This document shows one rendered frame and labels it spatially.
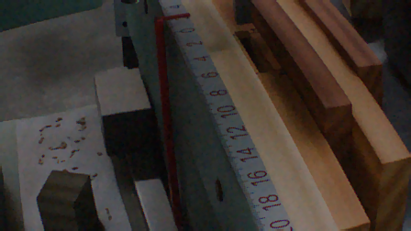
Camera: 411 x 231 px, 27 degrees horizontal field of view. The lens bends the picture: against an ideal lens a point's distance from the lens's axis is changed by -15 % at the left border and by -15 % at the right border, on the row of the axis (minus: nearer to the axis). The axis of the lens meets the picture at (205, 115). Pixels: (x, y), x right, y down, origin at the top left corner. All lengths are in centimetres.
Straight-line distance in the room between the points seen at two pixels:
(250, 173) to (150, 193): 26
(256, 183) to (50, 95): 227
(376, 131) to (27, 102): 224
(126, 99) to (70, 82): 202
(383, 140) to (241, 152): 7
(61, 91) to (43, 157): 193
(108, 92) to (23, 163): 10
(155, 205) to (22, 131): 19
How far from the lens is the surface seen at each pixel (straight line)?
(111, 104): 70
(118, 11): 121
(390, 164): 42
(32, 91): 271
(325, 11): 57
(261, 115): 46
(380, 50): 65
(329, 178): 43
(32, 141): 77
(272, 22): 55
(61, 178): 64
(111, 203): 68
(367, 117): 46
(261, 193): 39
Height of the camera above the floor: 117
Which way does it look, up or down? 29 degrees down
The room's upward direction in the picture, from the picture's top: 4 degrees counter-clockwise
